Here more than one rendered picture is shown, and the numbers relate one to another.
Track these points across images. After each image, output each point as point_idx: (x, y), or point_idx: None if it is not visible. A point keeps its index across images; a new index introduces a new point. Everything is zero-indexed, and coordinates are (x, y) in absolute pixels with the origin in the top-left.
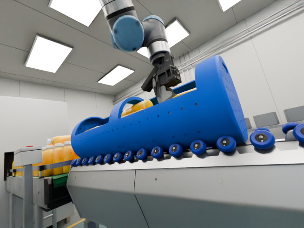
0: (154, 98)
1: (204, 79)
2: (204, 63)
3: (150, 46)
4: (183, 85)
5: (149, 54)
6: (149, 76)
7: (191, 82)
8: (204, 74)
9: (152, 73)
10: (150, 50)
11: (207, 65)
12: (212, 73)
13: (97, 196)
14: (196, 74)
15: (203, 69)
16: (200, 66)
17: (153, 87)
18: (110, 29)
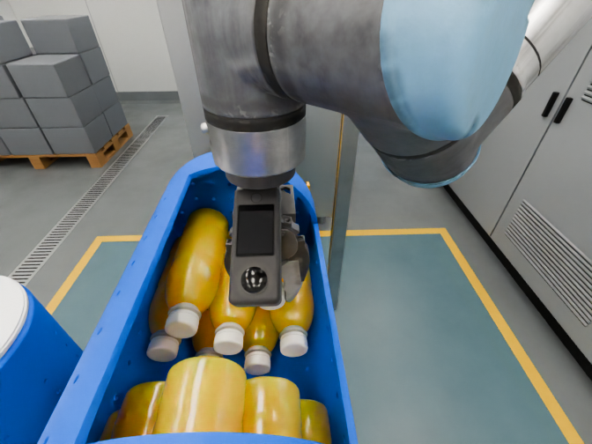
0: (116, 360)
1: (314, 206)
2: (293, 177)
3: (306, 120)
4: (173, 224)
5: (301, 150)
6: (280, 236)
7: (179, 207)
8: (311, 200)
9: (280, 219)
10: (305, 137)
11: (302, 184)
12: (311, 196)
13: None
14: (309, 202)
15: (306, 191)
16: (298, 185)
17: (309, 261)
18: (492, 130)
